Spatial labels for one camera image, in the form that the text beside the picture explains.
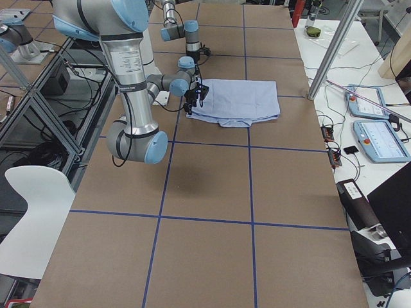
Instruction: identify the aluminium frame post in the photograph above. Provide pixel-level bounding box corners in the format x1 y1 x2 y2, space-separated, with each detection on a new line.
307 0 363 100

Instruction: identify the white chair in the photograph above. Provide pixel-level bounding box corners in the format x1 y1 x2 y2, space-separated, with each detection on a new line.
1 166 76 279

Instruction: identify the clear water bottle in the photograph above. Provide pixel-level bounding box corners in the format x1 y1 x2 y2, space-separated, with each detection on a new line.
305 0 322 28

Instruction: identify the near blue teach pendant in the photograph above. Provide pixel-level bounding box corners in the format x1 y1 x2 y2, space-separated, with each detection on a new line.
353 120 410 163

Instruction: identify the green pouch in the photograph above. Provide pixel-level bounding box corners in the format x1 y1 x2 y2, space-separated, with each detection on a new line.
306 26 321 38

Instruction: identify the far blue teach pendant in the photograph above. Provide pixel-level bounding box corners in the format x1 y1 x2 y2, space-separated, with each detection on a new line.
345 84 389 120

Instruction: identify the black monitor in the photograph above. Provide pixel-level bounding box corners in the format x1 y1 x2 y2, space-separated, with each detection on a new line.
367 164 410 256

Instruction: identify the red cylinder bottle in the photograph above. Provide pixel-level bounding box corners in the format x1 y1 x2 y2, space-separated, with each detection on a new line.
292 0 306 28

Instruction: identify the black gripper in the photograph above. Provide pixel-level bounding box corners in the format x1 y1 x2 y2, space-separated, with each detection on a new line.
186 44 211 64
183 83 209 115

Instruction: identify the light blue striped shirt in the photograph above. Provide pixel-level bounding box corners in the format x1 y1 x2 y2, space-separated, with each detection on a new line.
186 79 281 128

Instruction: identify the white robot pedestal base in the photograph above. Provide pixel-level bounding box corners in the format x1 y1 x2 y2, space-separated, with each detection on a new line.
141 28 171 106

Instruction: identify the black box white label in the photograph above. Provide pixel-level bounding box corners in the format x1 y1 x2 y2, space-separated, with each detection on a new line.
336 179 381 230

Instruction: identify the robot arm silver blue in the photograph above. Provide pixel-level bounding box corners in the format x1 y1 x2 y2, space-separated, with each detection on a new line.
160 0 211 65
53 1 209 164

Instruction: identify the blue teach pendant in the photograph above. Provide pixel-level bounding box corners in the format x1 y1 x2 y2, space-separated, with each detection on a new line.
345 84 389 120
353 120 410 163

